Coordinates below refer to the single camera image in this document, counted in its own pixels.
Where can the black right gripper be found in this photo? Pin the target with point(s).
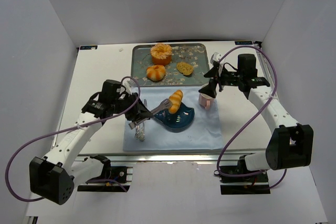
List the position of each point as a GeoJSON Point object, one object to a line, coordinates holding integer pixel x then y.
{"type": "Point", "coordinates": [217, 76]}

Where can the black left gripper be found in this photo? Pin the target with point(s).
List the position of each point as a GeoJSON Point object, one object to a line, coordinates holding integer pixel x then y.
{"type": "Point", "coordinates": [135, 108]}

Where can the striped croissant bread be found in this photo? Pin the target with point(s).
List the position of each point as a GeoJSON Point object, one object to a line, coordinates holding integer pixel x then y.
{"type": "Point", "coordinates": [176, 100]}

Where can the round striped bun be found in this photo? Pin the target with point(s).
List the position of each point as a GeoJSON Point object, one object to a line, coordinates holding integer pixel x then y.
{"type": "Point", "coordinates": [155, 72]}

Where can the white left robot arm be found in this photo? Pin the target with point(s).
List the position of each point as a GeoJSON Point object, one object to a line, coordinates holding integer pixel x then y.
{"type": "Point", "coordinates": [55, 176]}

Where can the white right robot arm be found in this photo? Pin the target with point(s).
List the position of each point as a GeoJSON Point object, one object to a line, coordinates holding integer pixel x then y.
{"type": "Point", "coordinates": [291, 143]}

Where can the brown bread slice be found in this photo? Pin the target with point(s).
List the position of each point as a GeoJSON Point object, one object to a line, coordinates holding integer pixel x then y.
{"type": "Point", "coordinates": [184, 68]}

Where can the silver table knife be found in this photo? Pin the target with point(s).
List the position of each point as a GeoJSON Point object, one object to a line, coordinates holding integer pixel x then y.
{"type": "Point", "coordinates": [145, 104]}

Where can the pink mug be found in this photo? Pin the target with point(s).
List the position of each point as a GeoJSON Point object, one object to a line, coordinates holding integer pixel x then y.
{"type": "Point", "coordinates": [205, 101]}

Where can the silver spoon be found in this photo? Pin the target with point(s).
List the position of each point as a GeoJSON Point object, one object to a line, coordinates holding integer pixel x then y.
{"type": "Point", "coordinates": [137, 132]}

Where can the silver fork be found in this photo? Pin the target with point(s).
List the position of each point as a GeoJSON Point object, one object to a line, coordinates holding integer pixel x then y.
{"type": "Point", "coordinates": [141, 132]}

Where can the floral metal tray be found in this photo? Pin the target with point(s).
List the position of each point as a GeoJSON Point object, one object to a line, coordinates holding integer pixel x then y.
{"type": "Point", "coordinates": [194, 54]}

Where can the dark blue leaf plate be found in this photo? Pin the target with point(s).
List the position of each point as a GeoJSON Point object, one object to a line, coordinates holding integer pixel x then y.
{"type": "Point", "coordinates": [178, 121]}

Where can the light blue placemat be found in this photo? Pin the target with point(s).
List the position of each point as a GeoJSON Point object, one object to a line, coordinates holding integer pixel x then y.
{"type": "Point", "coordinates": [202, 135]}

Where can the orange bundt cake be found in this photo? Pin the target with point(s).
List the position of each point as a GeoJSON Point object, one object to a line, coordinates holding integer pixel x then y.
{"type": "Point", "coordinates": [161, 54]}

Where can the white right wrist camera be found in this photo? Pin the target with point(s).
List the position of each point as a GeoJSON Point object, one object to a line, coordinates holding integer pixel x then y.
{"type": "Point", "coordinates": [217, 62]}

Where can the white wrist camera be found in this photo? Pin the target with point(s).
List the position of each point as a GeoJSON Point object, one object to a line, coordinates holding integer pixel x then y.
{"type": "Point", "coordinates": [217, 62]}
{"type": "Point", "coordinates": [125, 90]}

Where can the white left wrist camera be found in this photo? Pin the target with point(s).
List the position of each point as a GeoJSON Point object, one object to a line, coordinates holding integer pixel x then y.
{"type": "Point", "coordinates": [125, 90]}

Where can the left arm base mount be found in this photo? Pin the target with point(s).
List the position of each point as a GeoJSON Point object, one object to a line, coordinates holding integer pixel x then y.
{"type": "Point", "coordinates": [111, 179]}

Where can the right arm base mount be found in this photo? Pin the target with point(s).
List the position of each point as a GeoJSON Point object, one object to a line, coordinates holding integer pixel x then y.
{"type": "Point", "coordinates": [249, 185]}

